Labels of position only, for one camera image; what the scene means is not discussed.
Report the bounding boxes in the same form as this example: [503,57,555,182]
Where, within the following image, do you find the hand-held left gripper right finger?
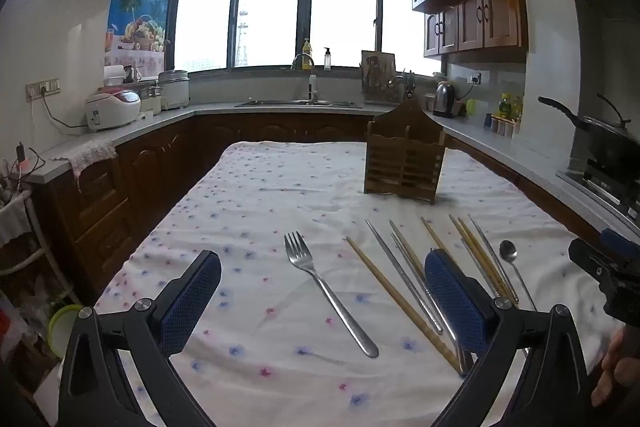
[424,248,591,427]

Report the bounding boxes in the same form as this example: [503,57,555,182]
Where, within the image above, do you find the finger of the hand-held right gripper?
[568,238,628,295]
[600,228,640,258]

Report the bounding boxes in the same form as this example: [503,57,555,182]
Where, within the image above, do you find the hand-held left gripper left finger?
[57,250,222,427]

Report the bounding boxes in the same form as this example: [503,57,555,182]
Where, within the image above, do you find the wooden chopstick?
[458,217,519,303]
[392,223,431,270]
[448,214,513,303]
[346,237,463,375]
[421,217,451,258]

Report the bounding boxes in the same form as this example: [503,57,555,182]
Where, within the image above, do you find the steel spoon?
[499,240,538,313]

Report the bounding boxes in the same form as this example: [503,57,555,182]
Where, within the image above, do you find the steel fork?
[284,232,380,358]

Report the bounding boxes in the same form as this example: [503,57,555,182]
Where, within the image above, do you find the wooden utensil holder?
[363,99,447,205]

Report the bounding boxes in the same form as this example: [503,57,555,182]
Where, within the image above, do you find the person's right hand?
[590,324,640,408]

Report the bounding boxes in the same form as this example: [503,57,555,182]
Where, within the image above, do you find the gas stove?
[556,159,640,224]

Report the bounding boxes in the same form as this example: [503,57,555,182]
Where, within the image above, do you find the black wok with lid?
[538,94,640,182]

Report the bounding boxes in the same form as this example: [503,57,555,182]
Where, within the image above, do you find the wooden lower cabinets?
[30,112,601,308]

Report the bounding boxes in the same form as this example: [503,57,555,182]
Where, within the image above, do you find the green plastic basin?
[47,304,84,358]

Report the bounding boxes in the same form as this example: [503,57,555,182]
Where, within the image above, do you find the white floral tablecloth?
[95,141,616,427]

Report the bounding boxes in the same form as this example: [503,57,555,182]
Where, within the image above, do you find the row of spice jars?
[491,116,521,138]

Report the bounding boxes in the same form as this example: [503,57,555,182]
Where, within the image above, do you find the white lace cloth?
[50,138,118,192]

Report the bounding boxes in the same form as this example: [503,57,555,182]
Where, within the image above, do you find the yellow oil bottle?
[497,93,524,120]

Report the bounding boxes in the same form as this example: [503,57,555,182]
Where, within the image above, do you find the grey countertop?
[27,99,640,238]

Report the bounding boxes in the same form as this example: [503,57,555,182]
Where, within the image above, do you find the small white appliance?
[140,86,163,115]

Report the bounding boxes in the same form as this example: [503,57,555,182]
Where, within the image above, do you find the steel electric kettle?
[432,82,457,118]

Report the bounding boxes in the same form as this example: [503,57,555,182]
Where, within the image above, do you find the white and red rice cooker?
[84,89,142,132]

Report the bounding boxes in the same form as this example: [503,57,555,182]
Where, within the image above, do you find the steel cooking pot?
[157,69,191,110]

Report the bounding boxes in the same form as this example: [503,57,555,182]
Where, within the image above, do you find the steel sink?
[235,99,363,109]

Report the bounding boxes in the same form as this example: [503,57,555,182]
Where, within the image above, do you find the knife and utensil rack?
[392,69,419,104]

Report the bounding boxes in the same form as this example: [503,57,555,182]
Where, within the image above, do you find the kitchen faucet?
[291,53,321,104]

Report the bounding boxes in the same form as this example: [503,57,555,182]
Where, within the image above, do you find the large kitchen window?
[170,0,443,78]

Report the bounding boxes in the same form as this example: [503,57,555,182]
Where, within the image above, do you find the black power cable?
[41,91,90,130]

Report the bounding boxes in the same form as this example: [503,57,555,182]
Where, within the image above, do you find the wall socket strip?
[26,78,61,102]

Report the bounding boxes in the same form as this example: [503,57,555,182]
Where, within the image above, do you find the tropical fruit wall poster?
[104,0,173,68]

